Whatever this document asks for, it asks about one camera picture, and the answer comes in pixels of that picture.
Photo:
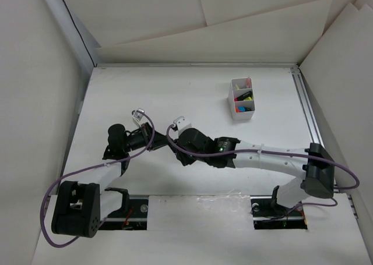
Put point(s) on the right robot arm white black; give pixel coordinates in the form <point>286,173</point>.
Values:
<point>234,153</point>

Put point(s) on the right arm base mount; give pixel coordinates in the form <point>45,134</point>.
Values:
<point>268,214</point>

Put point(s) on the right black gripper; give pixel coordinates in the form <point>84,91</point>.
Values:
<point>185,159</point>

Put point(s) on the pink cap black highlighter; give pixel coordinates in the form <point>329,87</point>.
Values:
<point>242,97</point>

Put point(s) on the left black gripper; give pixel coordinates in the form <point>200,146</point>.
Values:
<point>159,140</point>

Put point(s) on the white compartment pen holder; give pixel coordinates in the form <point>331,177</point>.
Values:
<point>233,93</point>

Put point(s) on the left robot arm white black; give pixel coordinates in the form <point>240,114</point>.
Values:
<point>84,200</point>

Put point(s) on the yellow cap black highlighter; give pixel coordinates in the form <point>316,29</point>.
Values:
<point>250,97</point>

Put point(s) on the blue tip black highlighter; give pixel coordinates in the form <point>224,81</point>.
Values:
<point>246,109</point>

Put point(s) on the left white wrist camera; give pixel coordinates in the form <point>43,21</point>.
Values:
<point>137,115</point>

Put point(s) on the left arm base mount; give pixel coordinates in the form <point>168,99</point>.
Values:
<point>129,212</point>

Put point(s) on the aluminium rail right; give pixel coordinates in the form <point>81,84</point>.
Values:
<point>309,116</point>

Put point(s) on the pink clear pen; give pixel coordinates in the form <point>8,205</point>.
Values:
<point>249,83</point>

